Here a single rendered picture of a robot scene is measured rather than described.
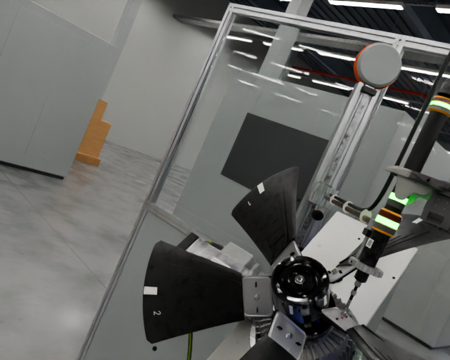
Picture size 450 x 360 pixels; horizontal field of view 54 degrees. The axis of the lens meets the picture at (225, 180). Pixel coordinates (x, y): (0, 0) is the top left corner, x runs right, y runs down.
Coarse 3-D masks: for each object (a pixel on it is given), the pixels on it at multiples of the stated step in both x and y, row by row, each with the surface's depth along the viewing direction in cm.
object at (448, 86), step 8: (448, 80) 84; (440, 88) 85; (448, 88) 84; (448, 96) 87; (376, 232) 86; (368, 240) 88; (376, 240) 86; (384, 240) 86; (368, 248) 87; (376, 248) 86; (384, 248) 86; (368, 256) 86; (376, 256) 86; (368, 264) 86; (360, 272) 87; (360, 280) 87
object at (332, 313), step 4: (328, 308) 90; (332, 308) 91; (336, 308) 93; (324, 312) 86; (328, 312) 88; (332, 312) 89; (336, 312) 91; (340, 312) 92; (328, 316) 86; (332, 316) 86; (336, 316) 88; (340, 316) 89; (348, 316) 92; (332, 320) 85; (336, 320) 86; (340, 320) 87; (344, 320) 88; (348, 320) 90; (352, 320) 91; (340, 324) 84; (344, 324) 86; (348, 324) 87; (352, 324) 88; (356, 324) 90; (344, 328) 84; (348, 328) 85
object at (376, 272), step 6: (372, 222) 90; (366, 228) 91; (372, 228) 90; (366, 234) 89; (366, 240) 89; (360, 246) 91; (360, 252) 90; (348, 258) 89; (354, 258) 89; (360, 258) 90; (354, 264) 86; (360, 264) 85; (366, 270) 84; (372, 270) 84; (378, 270) 86; (378, 276) 85
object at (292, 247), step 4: (292, 244) 101; (288, 248) 102; (292, 248) 101; (296, 248) 99; (284, 252) 103; (288, 252) 101; (296, 252) 99; (280, 256) 103; (284, 256) 102; (288, 256) 101; (276, 260) 104; (280, 260) 103; (276, 264) 104
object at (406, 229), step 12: (408, 216) 106; (408, 228) 100; (420, 228) 98; (432, 228) 96; (396, 240) 96; (408, 240) 94; (420, 240) 93; (432, 240) 92; (384, 252) 93; (348, 264) 96
